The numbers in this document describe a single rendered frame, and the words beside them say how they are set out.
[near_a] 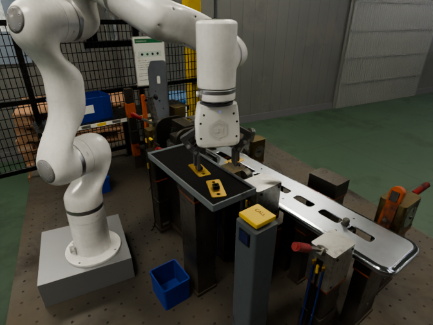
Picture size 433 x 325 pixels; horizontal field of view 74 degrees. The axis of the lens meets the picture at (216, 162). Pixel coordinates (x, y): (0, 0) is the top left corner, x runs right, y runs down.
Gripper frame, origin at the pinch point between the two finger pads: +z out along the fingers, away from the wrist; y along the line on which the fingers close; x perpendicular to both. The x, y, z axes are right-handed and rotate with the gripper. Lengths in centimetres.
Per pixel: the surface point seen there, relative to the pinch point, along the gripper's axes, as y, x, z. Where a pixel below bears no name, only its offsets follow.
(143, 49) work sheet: -17, 141, -14
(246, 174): 13.6, 16.4, 13.7
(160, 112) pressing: -10, 114, 20
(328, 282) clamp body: 23.6, -19.3, 25.7
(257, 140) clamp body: 32, 56, 19
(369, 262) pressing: 35.7, -17.6, 23.3
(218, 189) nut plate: 0.2, -1.0, 7.3
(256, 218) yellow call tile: 6.1, -13.8, 7.6
